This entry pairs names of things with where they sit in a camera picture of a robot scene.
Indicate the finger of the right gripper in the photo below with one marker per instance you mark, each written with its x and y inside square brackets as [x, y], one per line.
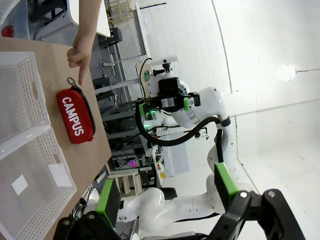
[187, 103]
[143, 109]

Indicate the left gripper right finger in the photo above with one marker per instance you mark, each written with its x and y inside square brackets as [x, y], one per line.
[225, 182]

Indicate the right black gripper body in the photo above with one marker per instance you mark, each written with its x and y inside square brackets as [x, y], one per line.
[171, 103]

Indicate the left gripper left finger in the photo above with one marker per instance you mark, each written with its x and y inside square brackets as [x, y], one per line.
[107, 200]

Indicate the red CAMPUS pencil case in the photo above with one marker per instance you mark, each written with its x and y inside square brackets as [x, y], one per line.
[72, 117]

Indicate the person right forearm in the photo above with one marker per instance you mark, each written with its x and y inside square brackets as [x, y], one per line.
[88, 17]

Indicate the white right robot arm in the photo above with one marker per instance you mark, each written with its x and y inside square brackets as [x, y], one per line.
[212, 100]

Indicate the person right hand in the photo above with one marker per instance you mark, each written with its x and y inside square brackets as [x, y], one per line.
[80, 52]

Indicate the small black sensor box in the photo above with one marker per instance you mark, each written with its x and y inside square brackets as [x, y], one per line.
[196, 98]

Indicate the white machine with green light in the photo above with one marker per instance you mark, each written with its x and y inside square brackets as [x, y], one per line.
[157, 123]

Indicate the wooden board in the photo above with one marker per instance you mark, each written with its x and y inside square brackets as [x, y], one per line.
[141, 85]

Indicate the wooden stool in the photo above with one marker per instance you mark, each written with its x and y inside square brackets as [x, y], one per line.
[125, 178]

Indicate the pen cup with markers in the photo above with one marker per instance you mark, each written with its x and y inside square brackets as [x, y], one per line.
[147, 75]

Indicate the white cabinet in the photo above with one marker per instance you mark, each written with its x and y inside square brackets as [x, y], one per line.
[177, 160]

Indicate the white blank sticker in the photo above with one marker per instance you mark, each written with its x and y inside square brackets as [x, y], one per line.
[58, 175]

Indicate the white power strip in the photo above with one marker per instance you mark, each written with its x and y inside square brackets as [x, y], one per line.
[108, 64]

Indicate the black machine block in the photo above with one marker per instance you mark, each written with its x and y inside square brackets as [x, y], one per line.
[113, 37]

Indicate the white perforated plastic basket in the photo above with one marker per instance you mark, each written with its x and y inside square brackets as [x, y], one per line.
[25, 70]
[47, 145]

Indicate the long white shelf board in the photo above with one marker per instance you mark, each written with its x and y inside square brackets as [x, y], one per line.
[142, 27]

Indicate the white square paper label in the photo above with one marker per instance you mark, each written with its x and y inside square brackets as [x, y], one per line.
[19, 185]

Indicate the white desk with rounded corner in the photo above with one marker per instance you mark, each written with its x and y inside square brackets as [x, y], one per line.
[105, 22]

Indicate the round white ceiling lamp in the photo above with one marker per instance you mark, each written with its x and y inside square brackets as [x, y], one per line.
[286, 72]

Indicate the clear plastic storage box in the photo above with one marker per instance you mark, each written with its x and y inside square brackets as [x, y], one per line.
[20, 15]

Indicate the small red object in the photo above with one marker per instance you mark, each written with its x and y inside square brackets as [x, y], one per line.
[7, 31]

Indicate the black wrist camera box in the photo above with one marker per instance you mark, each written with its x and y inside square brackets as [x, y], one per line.
[169, 86]

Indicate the aluminium frame rack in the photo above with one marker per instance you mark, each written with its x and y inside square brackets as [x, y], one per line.
[117, 110]

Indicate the black camera mount knob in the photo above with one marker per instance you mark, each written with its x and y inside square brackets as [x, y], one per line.
[165, 68]

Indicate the white flat mount plate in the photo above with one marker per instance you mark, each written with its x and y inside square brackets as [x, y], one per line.
[163, 59]

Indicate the wooden slat frame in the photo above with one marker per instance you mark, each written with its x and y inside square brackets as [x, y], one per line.
[120, 12]

